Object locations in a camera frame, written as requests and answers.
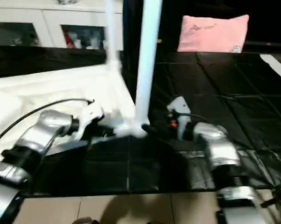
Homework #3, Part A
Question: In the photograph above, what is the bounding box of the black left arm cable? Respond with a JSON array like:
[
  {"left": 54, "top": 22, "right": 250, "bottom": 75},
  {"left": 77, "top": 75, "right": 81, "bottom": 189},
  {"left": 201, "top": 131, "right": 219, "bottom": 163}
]
[{"left": 0, "top": 98, "right": 96, "bottom": 150}]

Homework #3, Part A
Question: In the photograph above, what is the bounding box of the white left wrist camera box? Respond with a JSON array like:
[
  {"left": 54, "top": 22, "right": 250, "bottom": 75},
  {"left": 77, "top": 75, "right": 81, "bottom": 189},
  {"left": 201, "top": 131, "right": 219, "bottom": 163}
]
[{"left": 76, "top": 103, "right": 106, "bottom": 140}]

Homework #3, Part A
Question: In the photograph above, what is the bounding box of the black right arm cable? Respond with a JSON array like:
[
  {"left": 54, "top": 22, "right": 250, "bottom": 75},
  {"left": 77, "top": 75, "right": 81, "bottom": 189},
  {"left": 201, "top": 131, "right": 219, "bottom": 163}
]
[{"left": 174, "top": 112, "right": 216, "bottom": 126}]

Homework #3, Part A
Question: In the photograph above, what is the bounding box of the pink pillow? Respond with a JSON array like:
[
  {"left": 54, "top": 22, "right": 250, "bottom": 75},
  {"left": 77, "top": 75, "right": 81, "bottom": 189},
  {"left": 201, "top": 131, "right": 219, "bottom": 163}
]
[{"left": 177, "top": 14, "right": 250, "bottom": 53}]

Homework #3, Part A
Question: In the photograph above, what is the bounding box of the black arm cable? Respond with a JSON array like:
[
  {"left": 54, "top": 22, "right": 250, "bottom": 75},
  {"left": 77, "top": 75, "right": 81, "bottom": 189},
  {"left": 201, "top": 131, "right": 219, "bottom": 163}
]
[
  {"left": 0, "top": 98, "right": 96, "bottom": 150},
  {"left": 174, "top": 112, "right": 216, "bottom": 126}
]

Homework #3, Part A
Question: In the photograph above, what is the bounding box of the black tripod stand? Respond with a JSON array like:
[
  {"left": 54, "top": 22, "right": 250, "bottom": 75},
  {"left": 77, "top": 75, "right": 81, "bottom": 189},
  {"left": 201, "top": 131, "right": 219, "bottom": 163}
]
[{"left": 261, "top": 184, "right": 281, "bottom": 209}]

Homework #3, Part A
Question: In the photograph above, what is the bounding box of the black work mat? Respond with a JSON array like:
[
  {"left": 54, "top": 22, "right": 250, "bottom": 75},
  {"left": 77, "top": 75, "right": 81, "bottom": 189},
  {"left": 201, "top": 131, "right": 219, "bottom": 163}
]
[{"left": 0, "top": 46, "right": 281, "bottom": 197}]

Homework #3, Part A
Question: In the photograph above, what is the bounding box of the white plastic table top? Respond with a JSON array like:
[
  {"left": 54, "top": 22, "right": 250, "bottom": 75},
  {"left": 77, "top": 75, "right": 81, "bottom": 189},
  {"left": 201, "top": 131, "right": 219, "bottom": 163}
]
[{"left": 0, "top": 61, "right": 149, "bottom": 161}]

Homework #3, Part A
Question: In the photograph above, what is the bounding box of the white plastic table leg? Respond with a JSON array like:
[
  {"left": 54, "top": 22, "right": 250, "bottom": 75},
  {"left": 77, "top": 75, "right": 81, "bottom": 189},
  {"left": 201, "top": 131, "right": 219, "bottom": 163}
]
[
  {"left": 104, "top": 0, "right": 124, "bottom": 71},
  {"left": 133, "top": 0, "right": 163, "bottom": 129}
]

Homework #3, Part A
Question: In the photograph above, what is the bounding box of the red bottle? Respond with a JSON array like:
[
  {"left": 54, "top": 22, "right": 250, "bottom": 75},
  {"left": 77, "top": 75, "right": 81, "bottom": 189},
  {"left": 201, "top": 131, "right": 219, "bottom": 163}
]
[{"left": 64, "top": 32, "right": 74, "bottom": 49}]

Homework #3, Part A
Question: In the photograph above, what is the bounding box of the white glass-door cabinet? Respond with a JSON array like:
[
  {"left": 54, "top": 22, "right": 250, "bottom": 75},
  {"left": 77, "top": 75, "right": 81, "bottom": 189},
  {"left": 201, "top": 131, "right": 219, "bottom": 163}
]
[{"left": 0, "top": 0, "right": 125, "bottom": 50}]

